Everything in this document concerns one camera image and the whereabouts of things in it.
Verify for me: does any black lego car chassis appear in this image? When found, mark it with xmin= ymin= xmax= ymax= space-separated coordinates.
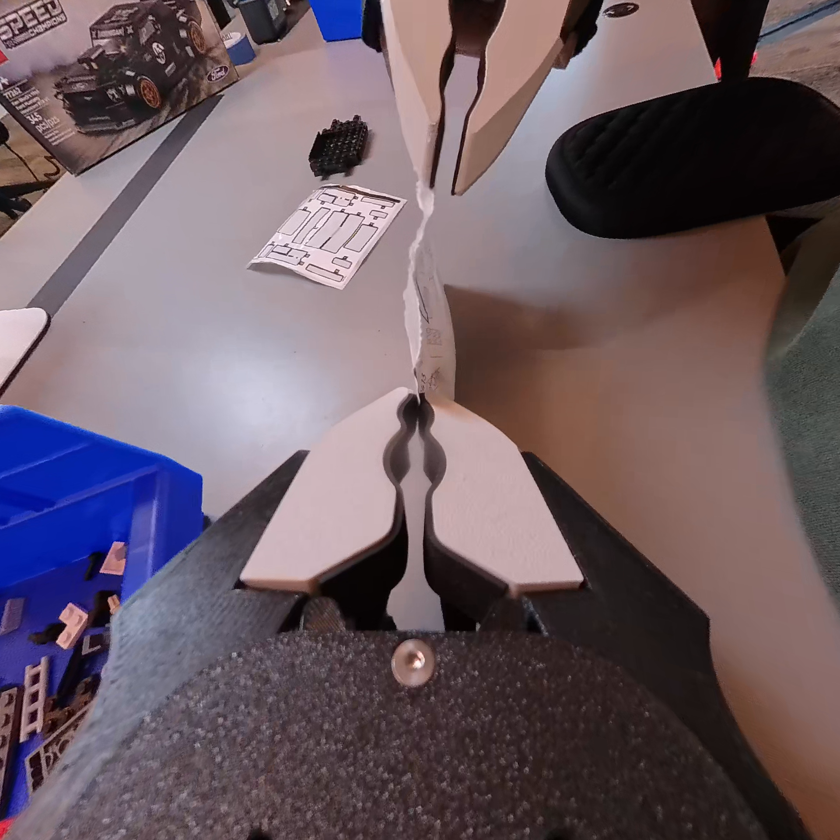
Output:
xmin=308 ymin=115 xmax=370 ymax=179

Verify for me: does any pile of loose lego pieces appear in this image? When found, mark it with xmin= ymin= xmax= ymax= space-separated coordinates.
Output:
xmin=0 ymin=541 xmax=126 ymax=798

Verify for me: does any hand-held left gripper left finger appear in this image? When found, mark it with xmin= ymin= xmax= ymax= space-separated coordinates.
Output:
xmin=238 ymin=387 xmax=421 ymax=595

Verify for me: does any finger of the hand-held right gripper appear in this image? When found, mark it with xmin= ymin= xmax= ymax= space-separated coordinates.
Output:
xmin=381 ymin=0 xmax=459 ymax=191
xmin=451 ymin=0 xmax=573 ymax=196

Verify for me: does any dark green container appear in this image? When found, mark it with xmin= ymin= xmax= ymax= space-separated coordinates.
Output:
xmin=233 ymin=0 xmax=290 ymax=46

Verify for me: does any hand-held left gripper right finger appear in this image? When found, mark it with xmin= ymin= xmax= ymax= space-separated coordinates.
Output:
xmin=419 ymin=395 xmax=586 ymax=598

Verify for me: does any black lego set box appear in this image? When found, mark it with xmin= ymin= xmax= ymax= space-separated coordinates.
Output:
xmin=0 ymin=0 xmax=241 ymax=177

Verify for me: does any white printed paper bag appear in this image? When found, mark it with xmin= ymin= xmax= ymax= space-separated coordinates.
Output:
xmin=402 ymin=121 xmax=458 ymax=403

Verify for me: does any person's green garment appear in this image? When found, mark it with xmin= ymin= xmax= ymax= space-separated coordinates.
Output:
xmin=764 ymin=223 xmax=840 ymax=664

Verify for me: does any black padded chair armrest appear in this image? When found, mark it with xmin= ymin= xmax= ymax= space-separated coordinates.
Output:
xmin=545 ymin=77 xmax=840 ymax=263

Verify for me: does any white sticker sheet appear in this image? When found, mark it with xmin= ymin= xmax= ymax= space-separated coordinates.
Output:
xmin=247 ymin=184 xmax=409 ymax=290

